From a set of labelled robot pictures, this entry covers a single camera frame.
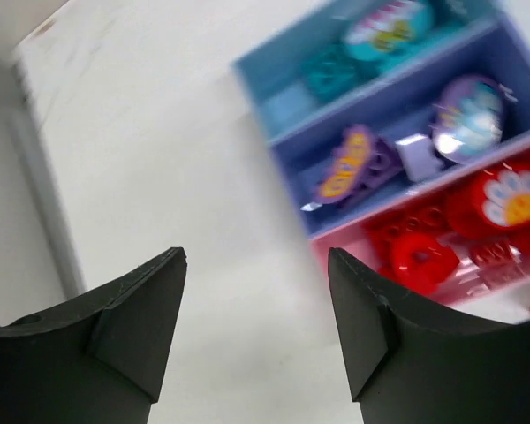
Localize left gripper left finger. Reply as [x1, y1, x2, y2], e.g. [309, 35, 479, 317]
[0, 247, 187, 423]

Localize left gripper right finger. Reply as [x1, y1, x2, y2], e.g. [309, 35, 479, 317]
[329, 252, 530, 423]

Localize red half round lego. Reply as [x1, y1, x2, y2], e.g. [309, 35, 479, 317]
[390, 232, 460, 295]

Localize red slope lego brick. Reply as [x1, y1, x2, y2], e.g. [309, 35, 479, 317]
[365, 202, 451, 254]

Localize red flower round lego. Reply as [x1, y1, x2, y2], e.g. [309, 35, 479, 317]
[444, 161, 530, 239]

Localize purple butterfly lego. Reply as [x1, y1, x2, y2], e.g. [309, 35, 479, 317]
[314, 125, 376, 205]

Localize small lavender lego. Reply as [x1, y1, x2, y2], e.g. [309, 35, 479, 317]
[395, 133, 444, 183]

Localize purple lego brick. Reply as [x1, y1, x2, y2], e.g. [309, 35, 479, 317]
[339, 138, 404, 209]

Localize purple lotus lego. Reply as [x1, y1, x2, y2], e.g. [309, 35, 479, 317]
[432, 74, 505, 164]

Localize teal square lego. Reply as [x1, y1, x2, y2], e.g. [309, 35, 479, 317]
[301, 43, 361, 103]

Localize teal flower face lego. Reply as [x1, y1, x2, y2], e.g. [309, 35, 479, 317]
[341, 0, 465, 76]

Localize purple container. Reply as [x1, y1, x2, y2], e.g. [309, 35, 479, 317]
[272, 24, 530, 239]

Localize blue container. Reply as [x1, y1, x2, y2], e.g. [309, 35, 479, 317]
[234, 1, 499, 140]

